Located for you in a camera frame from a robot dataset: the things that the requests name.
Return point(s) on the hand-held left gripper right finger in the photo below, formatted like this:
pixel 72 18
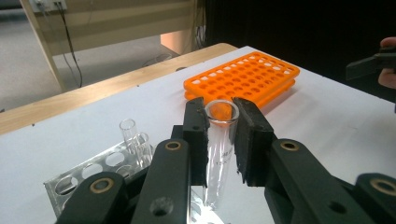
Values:
pixel 252 149

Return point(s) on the grey wall socket strip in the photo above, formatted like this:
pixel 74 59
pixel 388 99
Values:
pixel 46 4

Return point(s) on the white table cover board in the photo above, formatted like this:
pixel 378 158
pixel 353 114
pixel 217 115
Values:
pixel 311 124

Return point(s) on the beige wooden furniture frame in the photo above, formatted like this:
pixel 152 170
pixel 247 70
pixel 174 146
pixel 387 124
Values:
pixel 124 25

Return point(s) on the clear glass test tube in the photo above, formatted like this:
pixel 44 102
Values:
pixel 128 130
pixel 144 151
pixel 219 149

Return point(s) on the metal test tube rack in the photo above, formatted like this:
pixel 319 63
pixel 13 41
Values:
pixel 53 196

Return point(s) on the dark curtain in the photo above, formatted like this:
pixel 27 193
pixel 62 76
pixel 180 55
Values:
pixel 295 31

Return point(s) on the peach coloured panel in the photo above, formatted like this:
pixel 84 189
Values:
pixel 177 42

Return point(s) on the orange test tube rack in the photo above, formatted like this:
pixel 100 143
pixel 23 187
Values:
pixel 294 72

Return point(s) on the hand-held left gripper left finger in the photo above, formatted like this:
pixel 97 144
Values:
pixel 196 149

